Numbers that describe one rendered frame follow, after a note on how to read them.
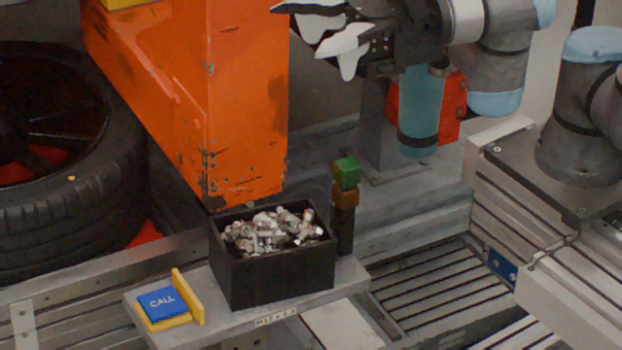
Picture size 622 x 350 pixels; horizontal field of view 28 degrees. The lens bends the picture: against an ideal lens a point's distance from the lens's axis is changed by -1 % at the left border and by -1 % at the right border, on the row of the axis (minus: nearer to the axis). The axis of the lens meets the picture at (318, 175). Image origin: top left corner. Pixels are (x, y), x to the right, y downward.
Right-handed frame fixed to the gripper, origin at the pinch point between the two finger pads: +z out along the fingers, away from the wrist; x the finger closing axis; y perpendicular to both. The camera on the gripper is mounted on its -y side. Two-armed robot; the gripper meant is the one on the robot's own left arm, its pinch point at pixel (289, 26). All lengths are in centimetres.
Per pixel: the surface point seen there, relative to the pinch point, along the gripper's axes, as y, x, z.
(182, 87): 40, 72, -5
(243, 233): 61, 51, -9
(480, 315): 107, 69, -69
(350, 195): 57, 50, -29
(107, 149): 61, 93, 6
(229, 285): 67, 46, -4
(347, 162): 51, 52, -29
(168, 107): 48, 81, -5
